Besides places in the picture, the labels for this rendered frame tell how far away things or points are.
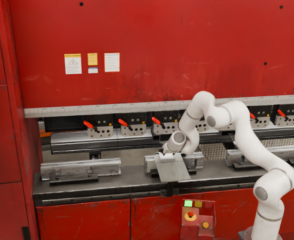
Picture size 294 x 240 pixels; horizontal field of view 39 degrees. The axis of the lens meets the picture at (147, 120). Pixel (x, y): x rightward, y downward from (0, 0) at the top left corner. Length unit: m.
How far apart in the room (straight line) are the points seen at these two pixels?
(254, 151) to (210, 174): 0.87
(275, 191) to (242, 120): 0.36
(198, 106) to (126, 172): 0.85
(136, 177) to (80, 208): 0.40
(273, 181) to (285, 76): 0.92
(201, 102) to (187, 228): 0.84
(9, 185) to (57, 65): 0.72
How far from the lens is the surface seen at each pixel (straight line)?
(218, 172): 2.77
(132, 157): 4.33
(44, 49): 2.24
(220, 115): 1.91
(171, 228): 2.92
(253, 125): 2.70
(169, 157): 2.63
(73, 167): 2.62
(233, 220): 3.02
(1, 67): 2.07
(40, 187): 2.64
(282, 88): 2.66
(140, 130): 2.49
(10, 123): 2.21
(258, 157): 1.93
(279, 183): 1.89
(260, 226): 2.07
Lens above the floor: 2.53
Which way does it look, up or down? 30 degrees down
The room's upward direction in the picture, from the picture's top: 2 degrees clockwise
